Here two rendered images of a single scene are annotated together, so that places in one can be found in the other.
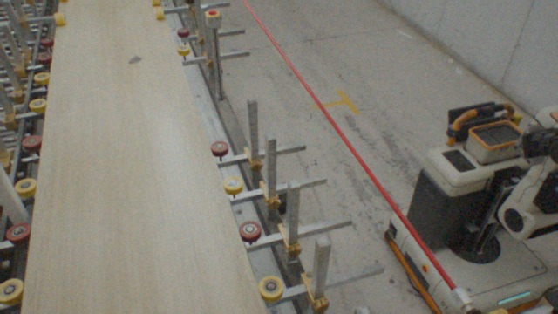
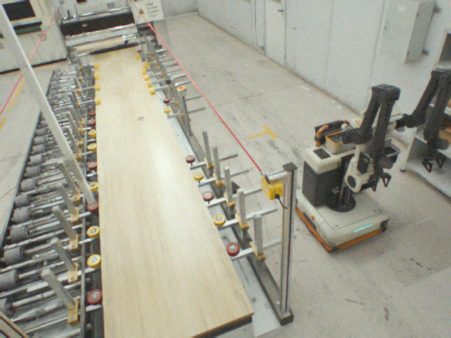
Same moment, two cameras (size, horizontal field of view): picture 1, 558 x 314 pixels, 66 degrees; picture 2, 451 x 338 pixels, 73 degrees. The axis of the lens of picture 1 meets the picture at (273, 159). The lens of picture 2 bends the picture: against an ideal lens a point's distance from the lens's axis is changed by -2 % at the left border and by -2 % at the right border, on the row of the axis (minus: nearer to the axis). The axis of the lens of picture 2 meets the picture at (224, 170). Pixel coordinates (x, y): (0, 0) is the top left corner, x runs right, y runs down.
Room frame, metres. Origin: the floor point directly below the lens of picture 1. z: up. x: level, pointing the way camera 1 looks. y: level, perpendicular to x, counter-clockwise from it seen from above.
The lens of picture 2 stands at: (-0.59, -0.14, 2.37)
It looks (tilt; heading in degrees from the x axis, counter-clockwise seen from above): 38 degrees down; 3
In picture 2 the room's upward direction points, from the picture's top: 7 degrees counter-clockwise
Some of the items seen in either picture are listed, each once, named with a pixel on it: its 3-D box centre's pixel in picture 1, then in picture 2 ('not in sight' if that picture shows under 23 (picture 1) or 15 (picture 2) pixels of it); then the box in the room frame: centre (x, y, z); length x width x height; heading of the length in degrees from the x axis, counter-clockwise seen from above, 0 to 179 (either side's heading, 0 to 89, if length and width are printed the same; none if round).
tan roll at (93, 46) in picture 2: not in sight; (112, 42); (5.00, 1.81, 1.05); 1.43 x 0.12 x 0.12; 108
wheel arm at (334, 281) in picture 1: (325, 283); (247, 217); (0.84, -0.18, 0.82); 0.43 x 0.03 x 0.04; 108
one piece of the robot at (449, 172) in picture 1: (479, 189); (337, 170); (1.54, -1.03, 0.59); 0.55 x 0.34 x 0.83; 108
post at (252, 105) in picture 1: (254, 144); (208, 155); (1.50, 0.09, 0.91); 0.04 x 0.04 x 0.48; 18
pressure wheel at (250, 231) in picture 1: (250, 237); (208, 200); (1.02, 0.09, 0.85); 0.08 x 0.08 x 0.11
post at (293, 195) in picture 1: (291, 228); (229, 193); (1.03, -0.07, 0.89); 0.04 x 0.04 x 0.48; 18
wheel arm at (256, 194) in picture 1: (279, 189); (223, 177); (1.32, -0.02, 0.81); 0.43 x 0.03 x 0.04; 108
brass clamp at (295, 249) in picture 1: (289, 240); (229, 200); (1.05, -0.06, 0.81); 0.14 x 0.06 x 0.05; 18
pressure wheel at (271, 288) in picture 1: (270, 295); (219, 224); (0.78, 0.01, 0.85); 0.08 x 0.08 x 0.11
